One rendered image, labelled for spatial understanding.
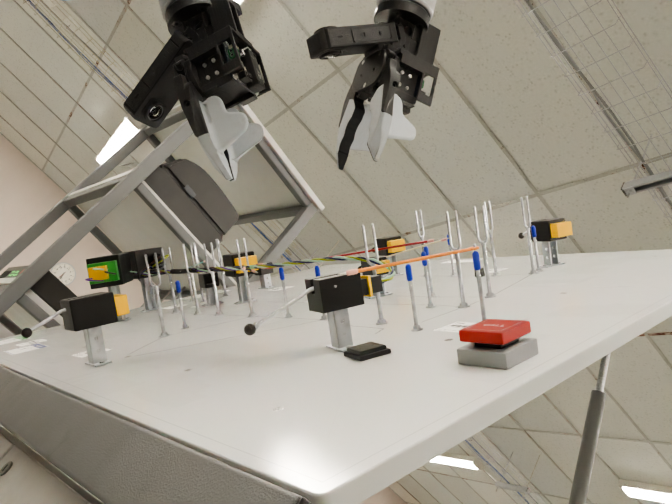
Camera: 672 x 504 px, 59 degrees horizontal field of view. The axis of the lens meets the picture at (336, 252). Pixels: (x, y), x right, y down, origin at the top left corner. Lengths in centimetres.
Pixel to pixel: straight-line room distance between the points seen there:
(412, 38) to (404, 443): 54
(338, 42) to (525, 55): 240
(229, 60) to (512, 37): 247
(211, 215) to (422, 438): 146
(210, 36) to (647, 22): 237
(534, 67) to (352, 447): 279
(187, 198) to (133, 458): 131
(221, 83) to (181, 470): 41
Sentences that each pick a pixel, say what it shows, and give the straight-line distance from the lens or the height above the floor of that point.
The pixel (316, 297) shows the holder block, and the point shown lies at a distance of 71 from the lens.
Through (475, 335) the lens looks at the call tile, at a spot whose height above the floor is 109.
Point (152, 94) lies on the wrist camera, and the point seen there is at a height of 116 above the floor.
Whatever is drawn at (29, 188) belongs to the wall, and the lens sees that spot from 842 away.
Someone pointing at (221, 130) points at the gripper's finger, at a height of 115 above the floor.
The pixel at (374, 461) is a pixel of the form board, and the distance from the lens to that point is 42.
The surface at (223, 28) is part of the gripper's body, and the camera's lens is 70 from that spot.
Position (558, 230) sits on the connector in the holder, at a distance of 118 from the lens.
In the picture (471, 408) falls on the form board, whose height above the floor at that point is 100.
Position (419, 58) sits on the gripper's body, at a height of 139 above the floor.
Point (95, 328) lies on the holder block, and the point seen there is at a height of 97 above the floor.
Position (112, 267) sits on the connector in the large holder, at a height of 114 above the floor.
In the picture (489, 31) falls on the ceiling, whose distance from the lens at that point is 311.
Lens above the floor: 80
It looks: 29 degrees up
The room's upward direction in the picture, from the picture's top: 36 degrees clockwise
